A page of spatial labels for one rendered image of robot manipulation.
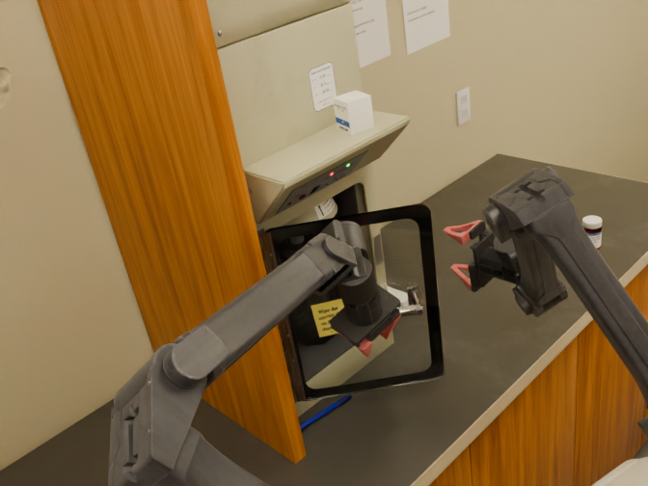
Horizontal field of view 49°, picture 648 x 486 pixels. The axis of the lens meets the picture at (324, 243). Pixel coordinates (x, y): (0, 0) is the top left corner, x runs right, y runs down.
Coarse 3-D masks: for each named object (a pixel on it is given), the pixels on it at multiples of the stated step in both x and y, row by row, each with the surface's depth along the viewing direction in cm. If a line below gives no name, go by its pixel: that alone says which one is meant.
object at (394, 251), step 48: (288, 240) 126; (384, 240) 127; (432, 240) 128; (336, 288) 131; (384, 288) 132; (432, 288) 133; (336, 336) 136; (432, 336) 138; (336, 384) 142; (384, 384) 143
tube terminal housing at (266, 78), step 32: (288, 32) 119; (320, 32) 124; (352, 32) 129; (224, 64) 112; (256, 64) 116; (288, 64) 121; (320, 64) 126; (352, 64) 132; (256, 96) 118; (288, 96) 123; (256, 128) 120; (288, 128) 125; (320, 128) 130; (256, 160) 121; (320, 192) 134; (256, 224) 125
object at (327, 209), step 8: (328, 200) 141; (312, 208) 138; (320, 208) 139; (328, 208) 140; (336, 208) 143; (304, 216) 137; (312, 216) 138; (320, 216) 139; (328, 216) 140; (288, 224) 137
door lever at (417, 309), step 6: (414, 294) 133; (420, 294) 133; (414, 300) 131; (408, 306) 130; (414, 306) 129; (420, 306) 129; (402, 312) 129; (408, 312) 129; (414, 312) 129; (420, 312) 129
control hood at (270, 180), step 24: (384, 120) 130; (408, 120) 129; (312, 144) 124; (336, 144) 123; (360, 144) 122; (384, 144) 131; (264, 168) 118; (288, 168) 116; (312, 168) 116; (360, 168) 136; (264, 192) 116; (288, 192) 116; (264, 216) 120
